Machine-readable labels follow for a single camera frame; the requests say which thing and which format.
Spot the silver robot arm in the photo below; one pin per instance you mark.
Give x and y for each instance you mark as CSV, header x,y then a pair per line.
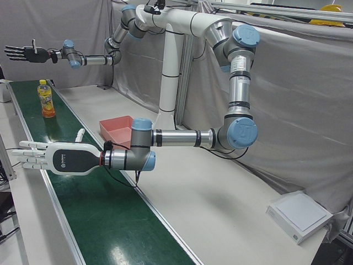
x,y
238,91
95,60

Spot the white flat box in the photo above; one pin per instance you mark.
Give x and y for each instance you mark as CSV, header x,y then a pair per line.
x,y
298,214

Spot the aluminium frame post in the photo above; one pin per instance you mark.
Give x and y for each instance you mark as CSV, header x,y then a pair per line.
x,y
184,82

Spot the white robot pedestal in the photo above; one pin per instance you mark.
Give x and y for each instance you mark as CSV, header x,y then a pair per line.
x,y
169,82

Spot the aluminium frame profile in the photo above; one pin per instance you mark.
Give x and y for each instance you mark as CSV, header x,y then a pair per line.
x,y
346,226
7,160

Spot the yellow hard hat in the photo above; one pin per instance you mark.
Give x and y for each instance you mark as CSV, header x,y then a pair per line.
x,y
331,8

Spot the aluminium overhead rail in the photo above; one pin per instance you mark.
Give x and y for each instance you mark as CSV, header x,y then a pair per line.
x,y
275,9

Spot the orange juice bottle yellow cap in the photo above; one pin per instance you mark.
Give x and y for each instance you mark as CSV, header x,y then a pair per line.
x,y
47,105

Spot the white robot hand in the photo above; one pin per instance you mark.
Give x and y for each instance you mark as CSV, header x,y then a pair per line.
x,y
69,160

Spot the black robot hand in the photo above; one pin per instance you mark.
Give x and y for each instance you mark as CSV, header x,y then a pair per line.
x,y
33,55

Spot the green conveyor belt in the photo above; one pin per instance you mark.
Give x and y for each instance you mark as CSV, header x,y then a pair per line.
x,y
96,209

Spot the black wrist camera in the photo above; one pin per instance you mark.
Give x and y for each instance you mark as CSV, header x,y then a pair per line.
x,y
108,145

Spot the white conveyor end box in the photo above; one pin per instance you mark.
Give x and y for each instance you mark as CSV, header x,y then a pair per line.
x,y
5,91

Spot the pink plastic basket tray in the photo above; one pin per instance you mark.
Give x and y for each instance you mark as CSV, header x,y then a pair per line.
x,y
115,129

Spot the grey fabric curtain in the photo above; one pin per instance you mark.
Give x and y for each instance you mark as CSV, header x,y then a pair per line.
x,y
55,22
289,96

